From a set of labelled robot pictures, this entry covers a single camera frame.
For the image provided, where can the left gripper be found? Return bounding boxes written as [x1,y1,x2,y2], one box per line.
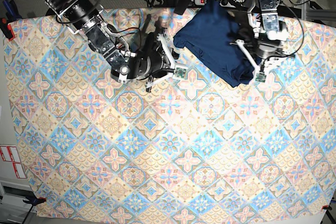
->
[230,34,295,82]

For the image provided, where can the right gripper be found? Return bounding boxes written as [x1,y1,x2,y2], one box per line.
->
[110,32,186,93]

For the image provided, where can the blue long-sleeve T-shirt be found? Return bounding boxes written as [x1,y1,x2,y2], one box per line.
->
[173,0,256,88]

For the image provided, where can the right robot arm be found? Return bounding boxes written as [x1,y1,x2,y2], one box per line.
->
[44,0,187,92]

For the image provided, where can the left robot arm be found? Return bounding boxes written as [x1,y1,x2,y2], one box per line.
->
[233,0,295,82]

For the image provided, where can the patterned tile tablecloth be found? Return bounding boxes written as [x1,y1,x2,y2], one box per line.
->
[4,17,335,223]

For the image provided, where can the white power strip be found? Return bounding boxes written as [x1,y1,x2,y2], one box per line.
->
[192,0,235,8]

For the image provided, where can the orange corner clamp right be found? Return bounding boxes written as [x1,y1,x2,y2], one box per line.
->
[322,205,332,211]

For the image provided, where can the orange corner clamp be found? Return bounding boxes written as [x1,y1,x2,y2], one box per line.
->
[322,205,332,211]
[23,196,46,206]

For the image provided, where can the black red table clamp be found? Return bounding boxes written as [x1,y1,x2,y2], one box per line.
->
[1,0,22,41]

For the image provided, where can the red white labels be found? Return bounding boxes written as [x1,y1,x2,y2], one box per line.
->
[1,145,26,179]

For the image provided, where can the orange corner clamp left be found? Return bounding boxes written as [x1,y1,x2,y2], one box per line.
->
[23,196,46,206]

